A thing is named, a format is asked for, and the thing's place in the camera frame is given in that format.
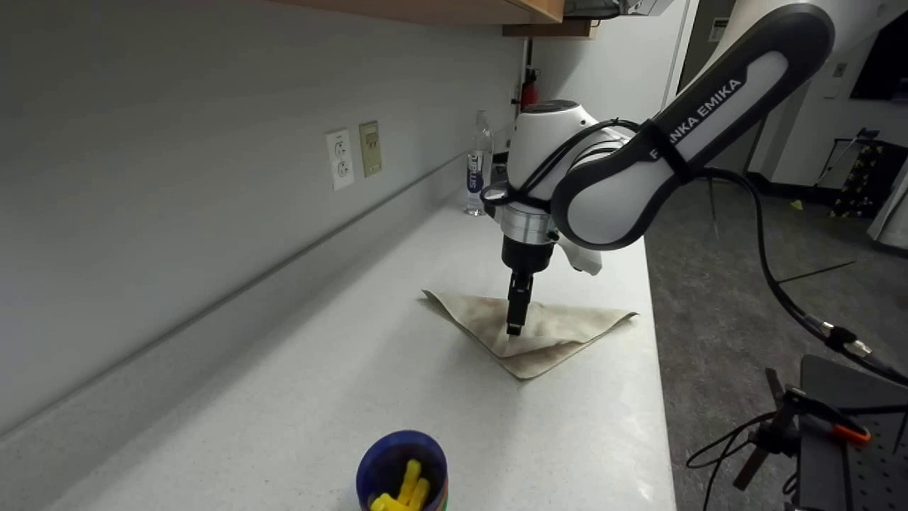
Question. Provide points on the black perforated board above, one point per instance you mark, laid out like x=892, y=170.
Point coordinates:
x=867, y=444

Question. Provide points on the yellow pieces in cup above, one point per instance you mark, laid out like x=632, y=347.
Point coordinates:
x=403, y=485

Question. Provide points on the wall power outlet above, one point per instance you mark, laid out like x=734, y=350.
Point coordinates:
x=369, y=149

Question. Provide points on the stained white cloth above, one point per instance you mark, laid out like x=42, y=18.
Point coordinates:
x=557, y=329

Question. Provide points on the wooden wall cabinet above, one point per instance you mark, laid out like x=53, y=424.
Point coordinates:
x=456, y=7

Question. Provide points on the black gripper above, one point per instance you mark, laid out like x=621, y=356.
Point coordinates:
x=528, y=257

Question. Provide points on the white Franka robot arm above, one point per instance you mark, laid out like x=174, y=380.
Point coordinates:
x=642, y=160

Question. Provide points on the clear plastic water bottle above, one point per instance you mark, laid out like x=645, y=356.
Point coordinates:
x=474, y=174

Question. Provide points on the white wall outlet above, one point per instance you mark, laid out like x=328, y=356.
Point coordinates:
x=340, y=160

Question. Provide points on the blue and green cup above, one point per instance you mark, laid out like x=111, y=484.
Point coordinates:
x=379, y=468

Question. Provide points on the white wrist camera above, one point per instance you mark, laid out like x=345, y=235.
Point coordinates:
x=584, y=257

